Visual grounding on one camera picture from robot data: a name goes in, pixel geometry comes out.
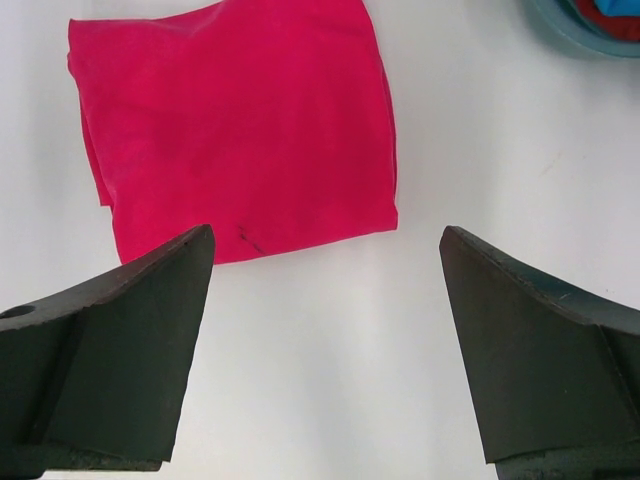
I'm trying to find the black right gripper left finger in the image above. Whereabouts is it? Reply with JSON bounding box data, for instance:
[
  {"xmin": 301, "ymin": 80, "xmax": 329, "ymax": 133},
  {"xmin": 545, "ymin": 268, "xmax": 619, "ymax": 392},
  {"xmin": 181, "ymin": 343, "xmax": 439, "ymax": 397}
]
[{"xmin": 1, "ymin": 225, "xmax": 215, "ymax": 475}]

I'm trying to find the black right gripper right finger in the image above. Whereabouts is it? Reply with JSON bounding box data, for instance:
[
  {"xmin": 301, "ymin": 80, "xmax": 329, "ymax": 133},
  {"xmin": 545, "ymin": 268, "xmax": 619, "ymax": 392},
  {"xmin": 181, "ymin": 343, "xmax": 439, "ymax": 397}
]
[{"xmin": 439, "ymin": 226, "xmax": 639, "ymax": 479}]

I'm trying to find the pink t shirt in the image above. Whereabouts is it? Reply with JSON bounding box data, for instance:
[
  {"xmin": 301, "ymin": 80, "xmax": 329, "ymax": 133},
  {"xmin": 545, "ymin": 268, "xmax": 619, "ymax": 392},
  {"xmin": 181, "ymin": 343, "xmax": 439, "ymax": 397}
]
[{"xmin": 68, "ymin": 1, "xmax": 398, "ymax": 264}]

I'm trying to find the red t shirt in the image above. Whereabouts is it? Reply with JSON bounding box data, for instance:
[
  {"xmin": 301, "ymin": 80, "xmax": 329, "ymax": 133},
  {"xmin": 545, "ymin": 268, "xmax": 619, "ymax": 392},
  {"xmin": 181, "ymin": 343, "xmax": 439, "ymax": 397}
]
[{"xmin": 575, "ymin": 0, "xmax": 639, "ymax": 43}]

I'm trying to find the teal plastic basin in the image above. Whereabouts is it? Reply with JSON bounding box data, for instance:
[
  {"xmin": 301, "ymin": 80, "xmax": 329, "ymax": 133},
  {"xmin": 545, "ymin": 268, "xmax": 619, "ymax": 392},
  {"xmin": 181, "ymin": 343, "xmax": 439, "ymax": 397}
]
[{"xmin": 519, "ymin": 0, "xmax": 639, "ymax": 60}]

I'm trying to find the blue t shirt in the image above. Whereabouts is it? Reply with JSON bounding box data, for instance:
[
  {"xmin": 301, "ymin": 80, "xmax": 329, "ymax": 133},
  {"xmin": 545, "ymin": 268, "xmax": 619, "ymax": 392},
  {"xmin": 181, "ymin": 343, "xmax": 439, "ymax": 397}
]
[{"xmin": 594, "ymin": 0, "xmax": 640, "ymax": 17}]

